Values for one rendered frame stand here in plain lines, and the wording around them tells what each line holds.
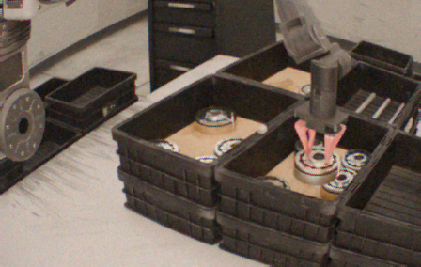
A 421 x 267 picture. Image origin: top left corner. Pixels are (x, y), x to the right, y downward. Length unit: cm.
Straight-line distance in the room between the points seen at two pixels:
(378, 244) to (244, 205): 36
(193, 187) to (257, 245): 20
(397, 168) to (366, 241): 37
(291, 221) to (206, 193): 22
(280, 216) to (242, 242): 13
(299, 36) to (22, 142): 56
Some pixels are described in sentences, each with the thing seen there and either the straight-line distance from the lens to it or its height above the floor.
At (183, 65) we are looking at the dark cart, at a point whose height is 45.
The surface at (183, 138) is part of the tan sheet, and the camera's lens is 156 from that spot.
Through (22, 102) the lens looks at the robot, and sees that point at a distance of 100.
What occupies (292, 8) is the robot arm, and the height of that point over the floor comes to 127.
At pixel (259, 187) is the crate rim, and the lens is 117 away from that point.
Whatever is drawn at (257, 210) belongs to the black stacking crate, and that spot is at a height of 86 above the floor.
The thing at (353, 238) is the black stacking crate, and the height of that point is 86.
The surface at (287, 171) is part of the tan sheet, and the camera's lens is 140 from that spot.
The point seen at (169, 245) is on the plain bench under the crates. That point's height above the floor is 70.
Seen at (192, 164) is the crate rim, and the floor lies 93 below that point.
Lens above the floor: 155
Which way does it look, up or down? 27 degrees down
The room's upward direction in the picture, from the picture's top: 2 degrees counter-clockwise
